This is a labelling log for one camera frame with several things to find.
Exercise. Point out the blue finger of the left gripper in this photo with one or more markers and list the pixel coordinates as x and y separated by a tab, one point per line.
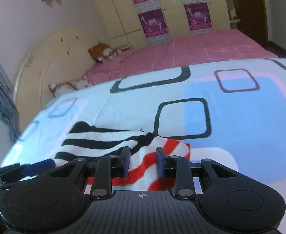
39	167

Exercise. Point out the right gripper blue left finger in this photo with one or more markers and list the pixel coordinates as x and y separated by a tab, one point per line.
108	168

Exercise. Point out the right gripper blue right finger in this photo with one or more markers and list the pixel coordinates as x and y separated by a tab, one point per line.
179	168

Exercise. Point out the grey blue curtain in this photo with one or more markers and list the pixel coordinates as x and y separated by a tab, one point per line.
8	114

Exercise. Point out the patterned white blue bedsheet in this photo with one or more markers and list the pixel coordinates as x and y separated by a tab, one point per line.
232	112

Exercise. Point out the orange white near pillow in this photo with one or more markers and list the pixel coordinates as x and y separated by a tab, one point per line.
59	89

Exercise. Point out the orange white pillow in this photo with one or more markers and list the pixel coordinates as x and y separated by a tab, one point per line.
59	89
102	52

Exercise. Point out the orange white far pillow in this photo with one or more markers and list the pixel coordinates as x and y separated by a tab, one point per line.
102	52

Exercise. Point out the cream curved headboard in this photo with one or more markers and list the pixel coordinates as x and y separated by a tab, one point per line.
61	57

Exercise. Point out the pink bed cover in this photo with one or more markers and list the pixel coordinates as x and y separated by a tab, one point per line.
197	49

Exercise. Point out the lower left purple poster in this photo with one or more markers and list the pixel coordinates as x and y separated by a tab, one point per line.
154	27

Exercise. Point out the lower right purple poster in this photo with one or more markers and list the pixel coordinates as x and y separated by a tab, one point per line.
198	17

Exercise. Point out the cream built-in wardrobe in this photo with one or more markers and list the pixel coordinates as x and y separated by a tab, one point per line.
124	27

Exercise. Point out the cream corner shelf unit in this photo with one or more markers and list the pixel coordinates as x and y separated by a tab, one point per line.
234	20

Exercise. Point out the dark brown wooden door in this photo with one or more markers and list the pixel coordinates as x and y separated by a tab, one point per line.
253	20

